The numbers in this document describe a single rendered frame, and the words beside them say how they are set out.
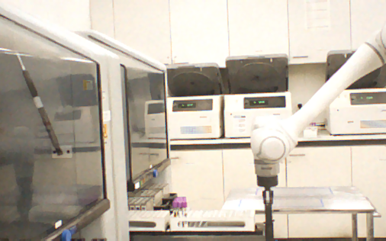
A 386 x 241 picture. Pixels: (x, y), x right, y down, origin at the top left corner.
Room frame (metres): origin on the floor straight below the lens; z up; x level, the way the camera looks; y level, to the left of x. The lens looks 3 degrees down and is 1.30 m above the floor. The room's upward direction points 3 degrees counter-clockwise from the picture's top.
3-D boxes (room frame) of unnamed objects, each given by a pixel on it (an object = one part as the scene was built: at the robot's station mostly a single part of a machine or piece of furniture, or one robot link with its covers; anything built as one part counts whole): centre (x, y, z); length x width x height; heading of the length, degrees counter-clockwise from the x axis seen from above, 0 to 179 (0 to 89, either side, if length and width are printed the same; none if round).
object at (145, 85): (2.06, 0.44, 1.28); 0.61 x 0.51 x 0.63; 171
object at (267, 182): (1.72, -0.23, 0.96); 0.08 x 0.07 x 0.09; 171
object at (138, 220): (1.80, 0.28, 0.83); 0.30 x 0.10 x 0.06; 81
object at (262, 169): (1.72, -0.23, 1.03); 0.09 x 0.09 x 0.06
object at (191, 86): (4.40, 0.05, 1.22); 0.62 x 0.56 x 0.64; 169
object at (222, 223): (1.75, -0.04, 0.83); 0.30 x 0.10 x 0.06; 81
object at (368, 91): (4.17, -1.37, 1.25); 0.62 x 0.56 x 0.69; 170
